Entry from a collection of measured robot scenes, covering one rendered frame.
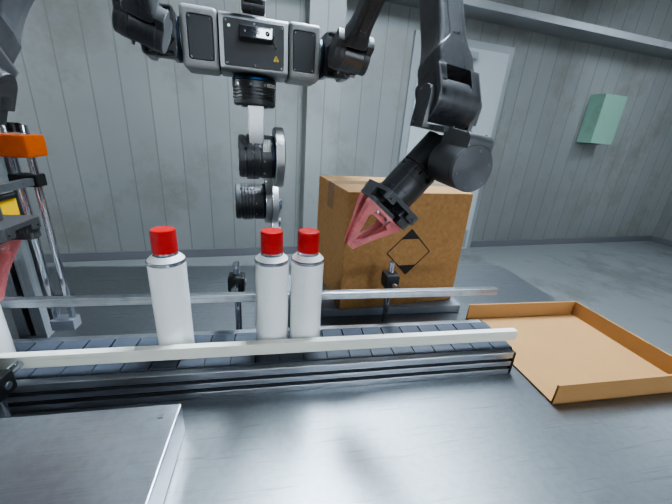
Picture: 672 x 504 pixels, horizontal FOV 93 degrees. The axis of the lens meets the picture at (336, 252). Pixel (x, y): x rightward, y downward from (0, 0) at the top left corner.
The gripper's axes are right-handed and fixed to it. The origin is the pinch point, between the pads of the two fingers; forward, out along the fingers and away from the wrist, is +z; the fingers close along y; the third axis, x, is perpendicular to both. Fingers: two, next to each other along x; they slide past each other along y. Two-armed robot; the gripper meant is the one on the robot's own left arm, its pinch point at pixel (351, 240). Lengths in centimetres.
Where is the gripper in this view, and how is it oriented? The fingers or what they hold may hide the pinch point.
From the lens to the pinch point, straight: 49.7
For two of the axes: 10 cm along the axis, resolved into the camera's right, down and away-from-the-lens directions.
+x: 7.1, 5.9, 3.8
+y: 1.9, 3.6, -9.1
